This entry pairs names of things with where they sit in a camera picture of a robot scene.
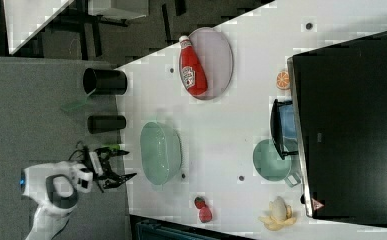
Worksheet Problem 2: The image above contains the small black cylinder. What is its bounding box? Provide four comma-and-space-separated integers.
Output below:
87, 115, 126, 134

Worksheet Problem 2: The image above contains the green marker pen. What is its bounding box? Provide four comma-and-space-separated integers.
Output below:
103, 144, 121, 150

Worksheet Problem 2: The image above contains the black toaster oven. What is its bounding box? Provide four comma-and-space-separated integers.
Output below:
288, 31, 387, 227

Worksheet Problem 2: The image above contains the large black cylinder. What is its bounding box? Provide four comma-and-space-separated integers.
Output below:
83, 68, 128, 95

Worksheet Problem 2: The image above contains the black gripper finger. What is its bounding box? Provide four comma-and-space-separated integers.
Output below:
104, 173, 136, 189
106, 149, 129, 158

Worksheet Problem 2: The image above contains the dark teal crate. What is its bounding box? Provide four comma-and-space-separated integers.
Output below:
136, 221, 219, 240

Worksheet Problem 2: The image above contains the peeled banana toy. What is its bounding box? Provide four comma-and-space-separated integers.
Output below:
258, 196, 297, 231

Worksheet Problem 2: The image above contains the white side table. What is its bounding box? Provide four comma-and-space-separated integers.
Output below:
2, 0, 74, 55

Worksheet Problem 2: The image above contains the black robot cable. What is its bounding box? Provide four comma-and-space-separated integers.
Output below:
68, 141, 91, 163

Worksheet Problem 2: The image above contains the lower red strawberry toy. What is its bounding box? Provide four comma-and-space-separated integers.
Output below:
199, 207, 212, 223

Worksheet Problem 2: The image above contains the red strawberry toy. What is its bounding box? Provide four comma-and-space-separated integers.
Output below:
194, 197, 206, 209
199, 207, 212, 223

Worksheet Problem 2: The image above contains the upper red strawberry toy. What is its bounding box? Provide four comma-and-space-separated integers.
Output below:
194, 197, 206, 209

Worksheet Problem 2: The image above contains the red ketchup bottle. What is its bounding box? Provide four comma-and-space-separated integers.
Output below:
179, 36, 208, 96

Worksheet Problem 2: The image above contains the grey round plate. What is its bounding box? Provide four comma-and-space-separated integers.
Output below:
179, 27, 234, 100

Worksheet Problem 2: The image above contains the teal green cup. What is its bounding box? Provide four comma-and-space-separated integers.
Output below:
253, 139, 302, 187

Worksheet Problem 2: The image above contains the orange slice toy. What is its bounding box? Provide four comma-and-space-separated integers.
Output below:
276, 71, 290, 90

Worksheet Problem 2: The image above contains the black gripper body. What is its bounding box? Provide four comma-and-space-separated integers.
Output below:
86, 147, 119, 192

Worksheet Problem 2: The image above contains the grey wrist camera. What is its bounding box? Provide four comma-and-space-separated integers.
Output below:
89, 151, 103, 176

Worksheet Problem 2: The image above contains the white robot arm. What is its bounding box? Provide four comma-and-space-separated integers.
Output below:
20, 146, 136, 240

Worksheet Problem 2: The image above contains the mint green strainer bowl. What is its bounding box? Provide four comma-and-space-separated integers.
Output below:
140, 121, 182, 191

